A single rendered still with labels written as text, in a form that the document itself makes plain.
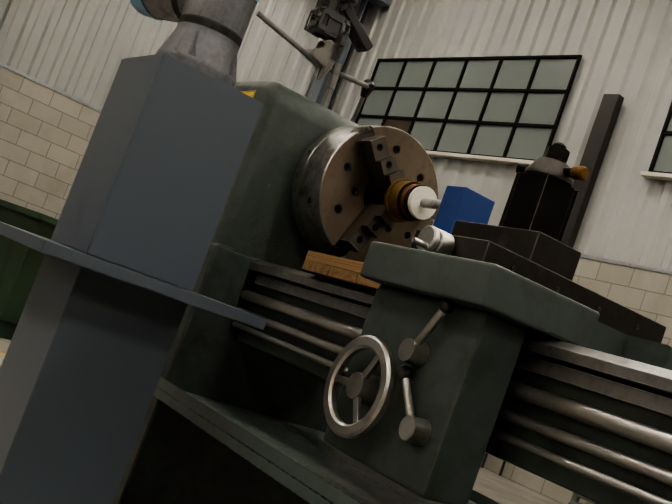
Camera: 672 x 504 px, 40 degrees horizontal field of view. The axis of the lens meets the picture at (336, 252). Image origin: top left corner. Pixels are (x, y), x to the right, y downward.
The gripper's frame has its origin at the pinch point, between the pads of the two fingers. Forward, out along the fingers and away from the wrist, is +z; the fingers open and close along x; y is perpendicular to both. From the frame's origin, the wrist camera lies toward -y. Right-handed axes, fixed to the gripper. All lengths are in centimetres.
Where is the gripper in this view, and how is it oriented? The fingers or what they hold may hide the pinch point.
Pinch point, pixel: (322, 75)
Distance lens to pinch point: 224.3
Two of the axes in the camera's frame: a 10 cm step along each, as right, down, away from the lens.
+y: -7.8, -3.3, -5.2
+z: -3.4, 9.4, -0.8
